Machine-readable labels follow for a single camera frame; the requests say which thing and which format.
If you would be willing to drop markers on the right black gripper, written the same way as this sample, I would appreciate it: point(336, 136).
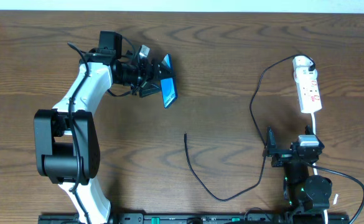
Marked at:
point(286, 154)

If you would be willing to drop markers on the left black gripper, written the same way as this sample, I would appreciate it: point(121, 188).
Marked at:
point(154, 78)

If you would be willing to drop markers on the blue screen Samsung smartphone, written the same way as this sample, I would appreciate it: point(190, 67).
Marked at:
point(168, 84)

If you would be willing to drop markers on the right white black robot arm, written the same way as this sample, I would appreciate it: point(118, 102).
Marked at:
point(308, 194)

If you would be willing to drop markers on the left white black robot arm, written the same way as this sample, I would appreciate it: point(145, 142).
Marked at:
point(66, 143)

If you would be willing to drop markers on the white power strip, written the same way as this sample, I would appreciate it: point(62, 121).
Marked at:
point(307, 90)

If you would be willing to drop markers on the white USB wall charger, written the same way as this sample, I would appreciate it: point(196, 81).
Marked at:
point(303, 61)

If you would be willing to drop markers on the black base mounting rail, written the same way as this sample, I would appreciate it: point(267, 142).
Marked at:
point(139, 218)

